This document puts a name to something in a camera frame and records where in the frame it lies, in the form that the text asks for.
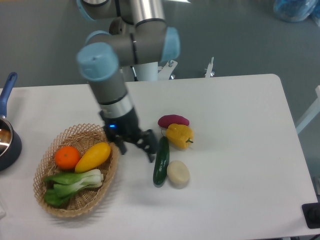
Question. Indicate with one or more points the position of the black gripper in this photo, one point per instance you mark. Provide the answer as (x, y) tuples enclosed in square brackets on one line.
[(126, 129)]

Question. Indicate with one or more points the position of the yellow mango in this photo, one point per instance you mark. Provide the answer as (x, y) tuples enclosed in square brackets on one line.
[(95, 156)]

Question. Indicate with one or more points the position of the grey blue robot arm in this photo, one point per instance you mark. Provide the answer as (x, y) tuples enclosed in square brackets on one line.
[(148, 39)]

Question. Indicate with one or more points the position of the woven wicker basket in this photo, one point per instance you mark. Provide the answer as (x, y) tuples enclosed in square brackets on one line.
[(82, 137)]

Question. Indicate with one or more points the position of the purple sweet potato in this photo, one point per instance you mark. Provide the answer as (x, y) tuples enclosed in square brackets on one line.
[(166, 120)]

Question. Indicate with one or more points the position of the green cucumber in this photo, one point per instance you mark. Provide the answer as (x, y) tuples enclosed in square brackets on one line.
[(161, 162)]

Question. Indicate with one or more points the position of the yellow bell pepper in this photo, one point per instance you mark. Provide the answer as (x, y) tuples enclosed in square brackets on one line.
[(180, 135)]

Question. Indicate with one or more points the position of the beige potato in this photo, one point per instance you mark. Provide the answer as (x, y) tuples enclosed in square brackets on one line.
[(178, 173)]

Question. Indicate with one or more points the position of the orange tangerine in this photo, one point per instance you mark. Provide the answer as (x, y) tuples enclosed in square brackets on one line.
[(67, 157)]

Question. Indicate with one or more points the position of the green bok choy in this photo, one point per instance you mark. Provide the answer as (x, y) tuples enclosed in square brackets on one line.
[(66, 185)]

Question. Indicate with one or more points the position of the black device at edge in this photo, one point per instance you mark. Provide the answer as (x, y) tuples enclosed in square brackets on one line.
[(311, 212)]

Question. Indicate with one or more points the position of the blue plastic bag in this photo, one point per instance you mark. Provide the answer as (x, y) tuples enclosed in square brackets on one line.
[(294, 11)]

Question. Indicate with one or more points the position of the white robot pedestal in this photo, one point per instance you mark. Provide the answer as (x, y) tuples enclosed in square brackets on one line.
[(149, 72)]

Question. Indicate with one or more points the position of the blue handled saucepan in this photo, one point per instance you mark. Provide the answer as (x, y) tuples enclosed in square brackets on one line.
[(10, 141)]

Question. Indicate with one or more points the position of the white frame at right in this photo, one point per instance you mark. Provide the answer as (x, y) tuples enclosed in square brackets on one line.
[(309, 114)]

